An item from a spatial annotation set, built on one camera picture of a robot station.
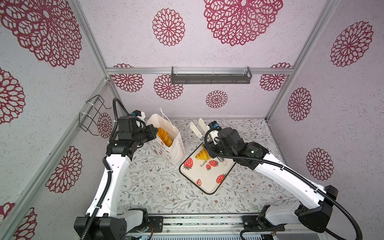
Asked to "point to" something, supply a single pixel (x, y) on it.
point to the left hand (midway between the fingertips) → (157, 132)
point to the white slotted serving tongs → (203, 125)
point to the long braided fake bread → (164, 136)
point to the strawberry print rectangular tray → (207, 174)
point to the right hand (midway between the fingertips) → (207, 140)
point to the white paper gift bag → (175, 155)
